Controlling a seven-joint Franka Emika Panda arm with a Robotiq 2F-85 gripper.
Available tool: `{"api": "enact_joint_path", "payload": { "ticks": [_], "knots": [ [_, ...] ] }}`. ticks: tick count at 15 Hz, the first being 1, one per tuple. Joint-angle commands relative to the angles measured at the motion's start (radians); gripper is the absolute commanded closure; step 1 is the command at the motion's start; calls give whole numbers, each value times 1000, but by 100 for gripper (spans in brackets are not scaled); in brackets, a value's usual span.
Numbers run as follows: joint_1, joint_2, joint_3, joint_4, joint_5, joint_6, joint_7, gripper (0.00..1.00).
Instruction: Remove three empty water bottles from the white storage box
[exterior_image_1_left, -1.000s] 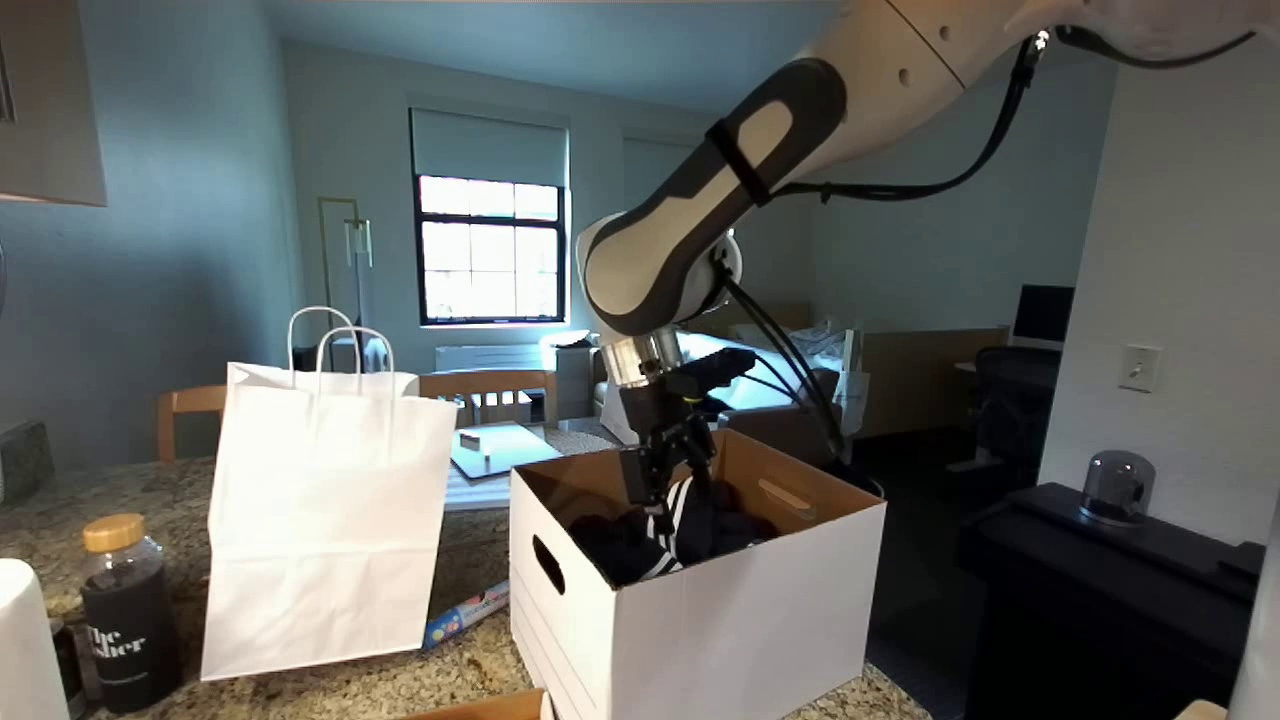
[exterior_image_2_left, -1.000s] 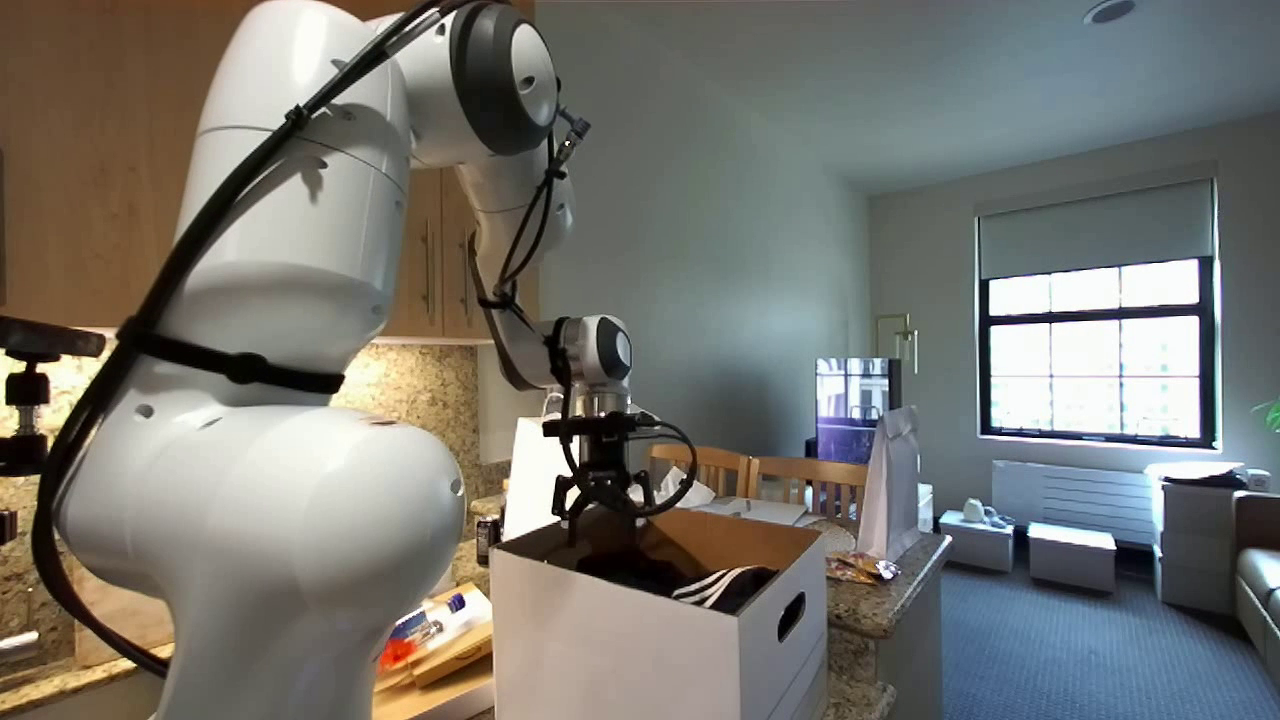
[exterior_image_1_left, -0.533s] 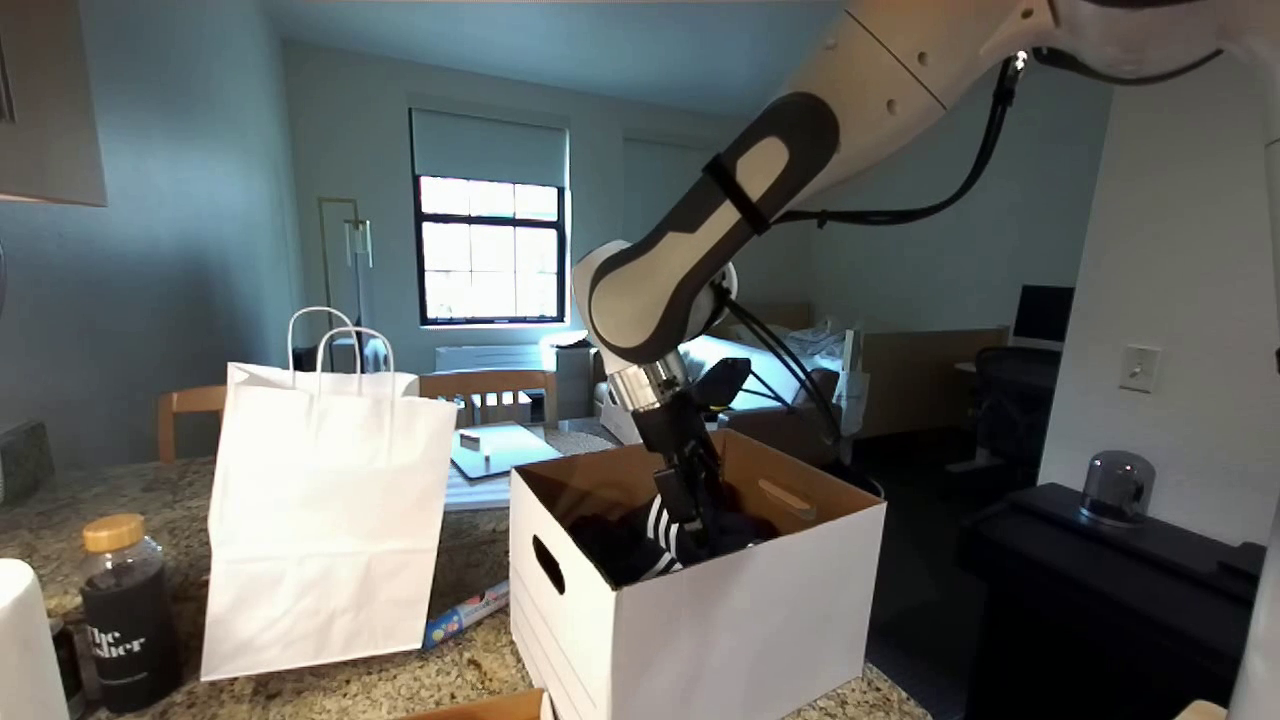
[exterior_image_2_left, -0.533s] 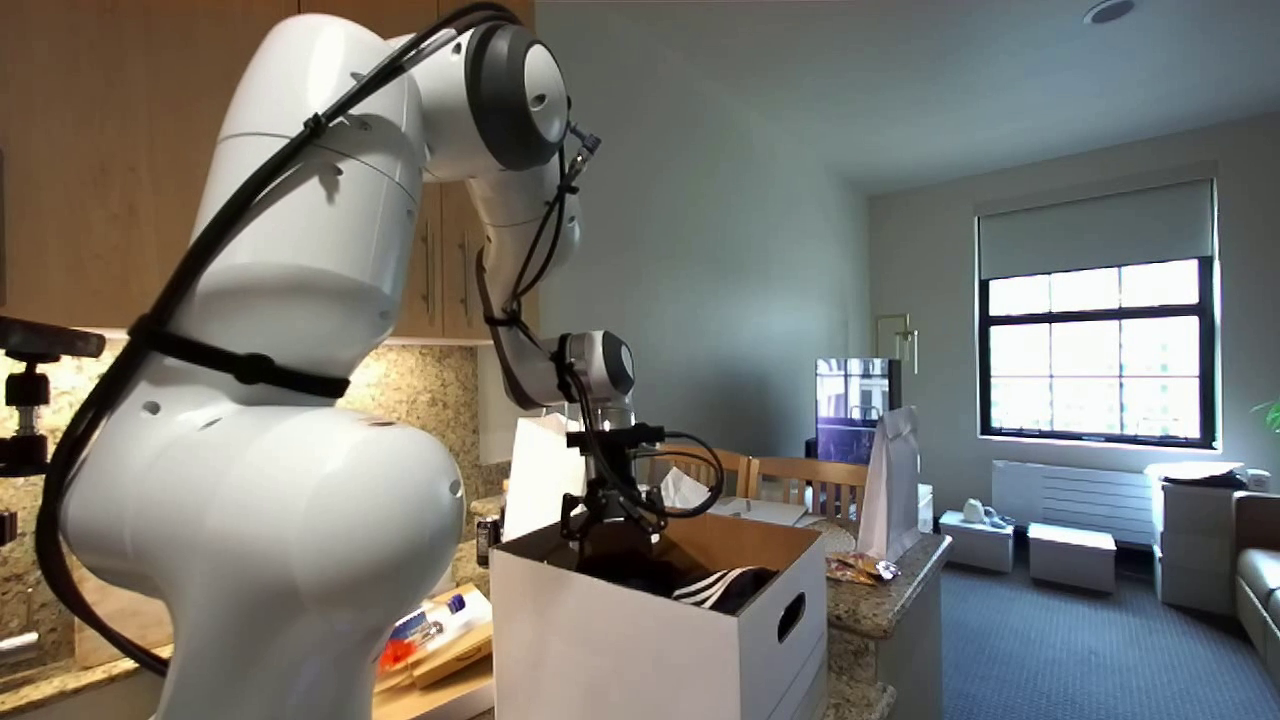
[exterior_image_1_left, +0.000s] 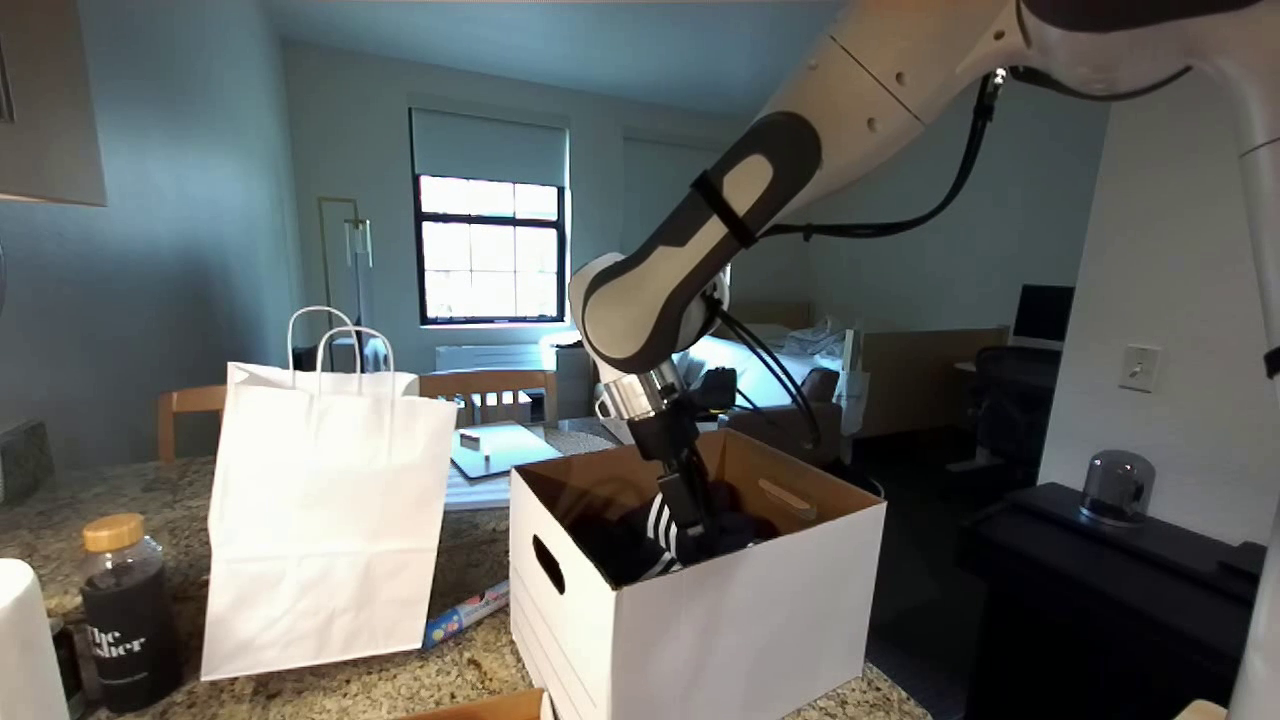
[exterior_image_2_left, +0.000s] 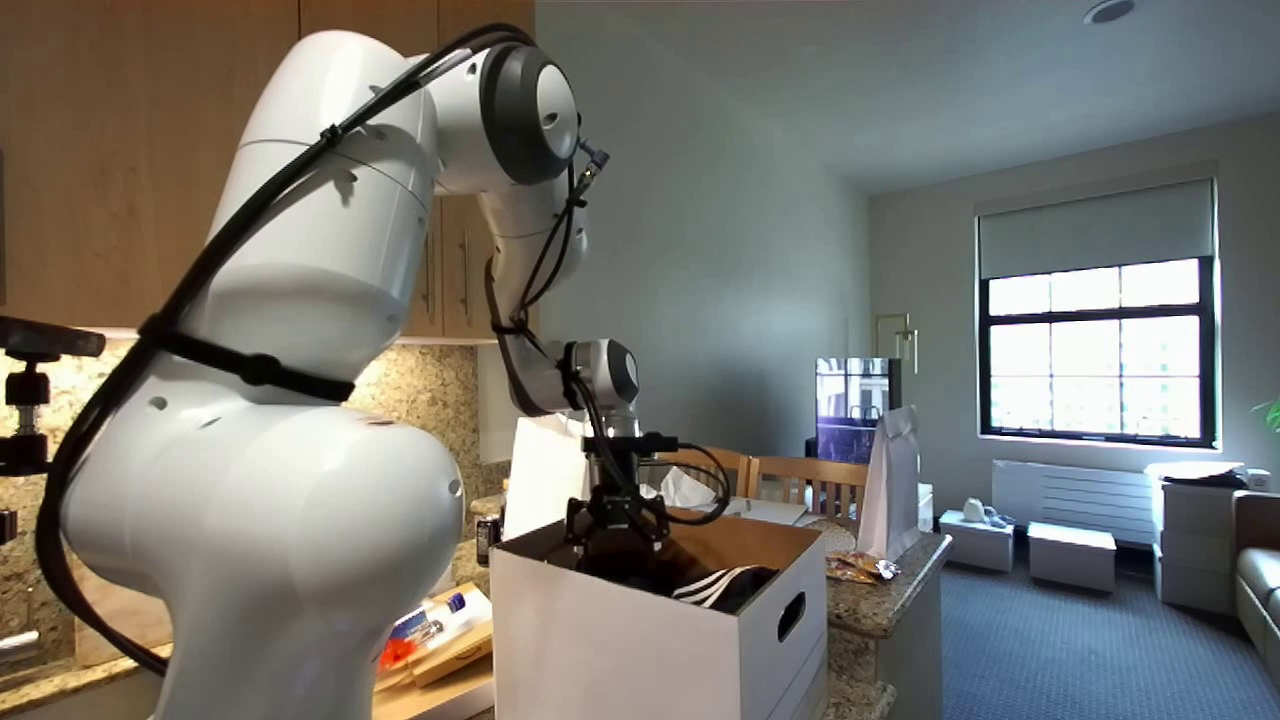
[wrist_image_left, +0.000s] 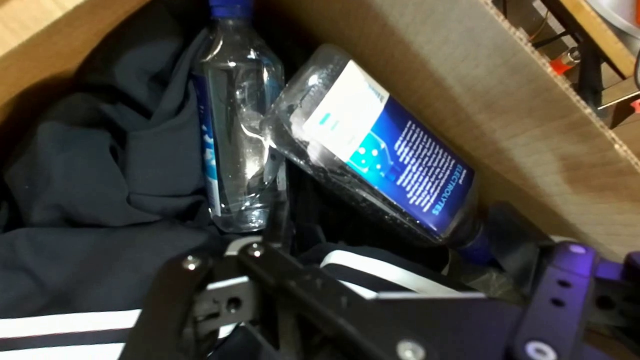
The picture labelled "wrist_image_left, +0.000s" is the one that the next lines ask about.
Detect clear plastic water bottle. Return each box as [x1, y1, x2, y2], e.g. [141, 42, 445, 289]
[189, 0, 288, 236]
[268, 44, 495, 265]

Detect black white striped sandal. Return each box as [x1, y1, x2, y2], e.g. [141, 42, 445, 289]
[318, 246, 486, 302]

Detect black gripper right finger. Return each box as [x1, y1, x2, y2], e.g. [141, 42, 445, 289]
[512, 239, 602, 360]

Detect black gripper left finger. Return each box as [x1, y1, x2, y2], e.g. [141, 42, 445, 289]
[121, 198, 427, 360]

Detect white cardboard storage box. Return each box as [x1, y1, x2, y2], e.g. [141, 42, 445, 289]
[0, 0, 640, 265]

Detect black cloth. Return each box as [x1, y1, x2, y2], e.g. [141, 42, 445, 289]
[0, 11, 228, 360]

